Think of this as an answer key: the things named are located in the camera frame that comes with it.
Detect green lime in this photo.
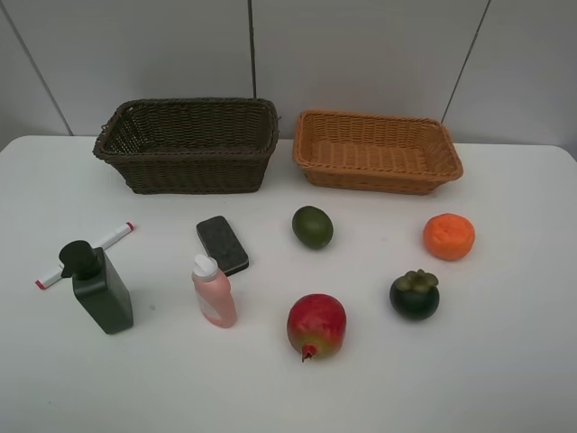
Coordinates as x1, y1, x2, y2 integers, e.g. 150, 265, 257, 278
292, 206, 334, 250

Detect grey whiteboard eraser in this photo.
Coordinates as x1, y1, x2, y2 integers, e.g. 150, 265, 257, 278
197, 216, 250, 276

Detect pink squeeze bottle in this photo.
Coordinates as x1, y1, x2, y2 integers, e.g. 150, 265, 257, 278
192, 254, 237, 328

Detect dark mangosteen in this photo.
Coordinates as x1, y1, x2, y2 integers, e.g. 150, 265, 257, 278
389, 269, 440, 321

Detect white marker with red caps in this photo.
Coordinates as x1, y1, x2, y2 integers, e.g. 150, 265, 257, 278
34, 221, 135, 290

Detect orange tangerine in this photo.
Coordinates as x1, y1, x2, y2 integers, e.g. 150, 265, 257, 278
423, 213, 476, 261

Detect dark green pump bottle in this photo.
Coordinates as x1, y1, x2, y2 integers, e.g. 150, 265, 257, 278
59, 240, 133, 335

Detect red pomegranate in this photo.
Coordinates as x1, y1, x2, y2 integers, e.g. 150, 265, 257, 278
287, 293, 347, 362

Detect orange wicker basket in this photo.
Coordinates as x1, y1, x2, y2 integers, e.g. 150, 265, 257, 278
293, 110, 463, 195

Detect dark brown wicker basket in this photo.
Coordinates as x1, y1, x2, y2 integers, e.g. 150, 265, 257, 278
93, 97, 279, 195

